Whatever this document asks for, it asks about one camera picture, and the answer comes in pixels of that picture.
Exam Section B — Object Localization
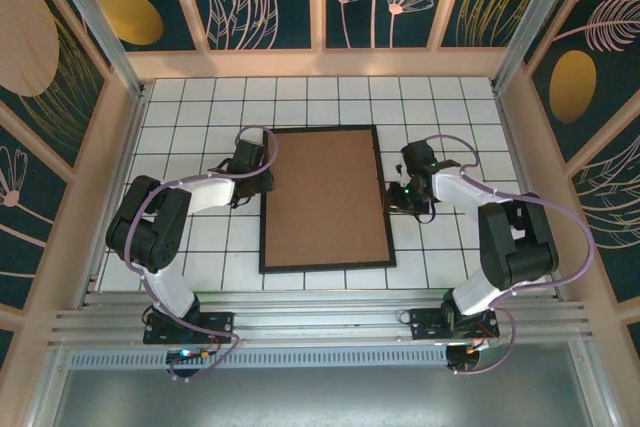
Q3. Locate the brown backing board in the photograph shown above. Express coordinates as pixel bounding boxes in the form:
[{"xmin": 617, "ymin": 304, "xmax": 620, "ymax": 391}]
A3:
[{"xmin": 264, "ymin": 129, "xmax": 392, "ymax": 268}]

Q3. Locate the black picture frame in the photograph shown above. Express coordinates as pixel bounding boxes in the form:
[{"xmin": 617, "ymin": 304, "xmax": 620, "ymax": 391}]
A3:
[{"xmin": 258, "ymin": 124, "xmax": 398, "ymax": 276}]

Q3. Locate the small circuit board with LEDs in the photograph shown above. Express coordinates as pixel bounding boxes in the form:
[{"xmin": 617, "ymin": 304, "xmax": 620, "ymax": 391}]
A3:
[{"xmin": 166, "ymin": 346, "xmax": 216, "ymax": 364}]

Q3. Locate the grey metal sheet panel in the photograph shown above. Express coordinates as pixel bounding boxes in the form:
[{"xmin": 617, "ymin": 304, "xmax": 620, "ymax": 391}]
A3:
[{"xmin": 29, "ymin": 346, "xmax": 616, "ymax": 427}]

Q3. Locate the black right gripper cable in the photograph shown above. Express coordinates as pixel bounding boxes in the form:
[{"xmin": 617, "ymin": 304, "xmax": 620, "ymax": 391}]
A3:
[{"xmin": 413, "ymin": 199, "xmax": 437, "ymax": 224}]

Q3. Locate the aluminium table side rail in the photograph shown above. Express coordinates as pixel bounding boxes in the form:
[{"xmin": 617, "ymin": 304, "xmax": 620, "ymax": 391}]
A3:
[
  {"xmin": 74, "ymin": 91, "xmax": 150, "ymax": 309},
  {"xmin": 492, "ymin": 89, "xmax": 571, "ymax": 301}
]

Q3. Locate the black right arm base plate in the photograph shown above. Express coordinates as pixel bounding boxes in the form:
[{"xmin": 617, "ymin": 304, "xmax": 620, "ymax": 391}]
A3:
[{"xmin": 408, "ymin": 307, "xmax": 501, "ymax": 343}]

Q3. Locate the long aluminium mounting rail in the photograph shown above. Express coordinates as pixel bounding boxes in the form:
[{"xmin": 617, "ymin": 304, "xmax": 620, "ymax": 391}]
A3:
[{"xmin": 47, "ymin": 296, "xmax": 599, "ymax": 348}]

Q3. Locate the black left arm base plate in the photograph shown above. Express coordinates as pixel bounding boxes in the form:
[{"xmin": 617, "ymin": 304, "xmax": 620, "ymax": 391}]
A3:
[{"xmin": 143, "ymin": 310, "xmax": 236, "ymax": 346}]

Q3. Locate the small connector board with wires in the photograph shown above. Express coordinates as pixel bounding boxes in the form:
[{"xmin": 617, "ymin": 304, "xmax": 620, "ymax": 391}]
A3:
[{"xmin": 446, "ymin": 341, "xmax": 489, "ymax": 376}]

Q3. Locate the slotted grey cable duct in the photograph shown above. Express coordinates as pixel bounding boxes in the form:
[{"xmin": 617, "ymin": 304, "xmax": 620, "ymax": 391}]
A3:
[{"xmin": 67, "ymin": 349, "xmax": 451, "ymax": 369}]

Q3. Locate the aluminium corner post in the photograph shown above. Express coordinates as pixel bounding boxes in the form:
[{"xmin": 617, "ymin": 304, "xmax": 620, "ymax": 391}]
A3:
[
  {"xmin": 38, "ymin": 0, "xmax": 147, "ymax": 99},
  {"xmin": 491, "ymin": 0, "xmax": 587, "ymax": 94}
]

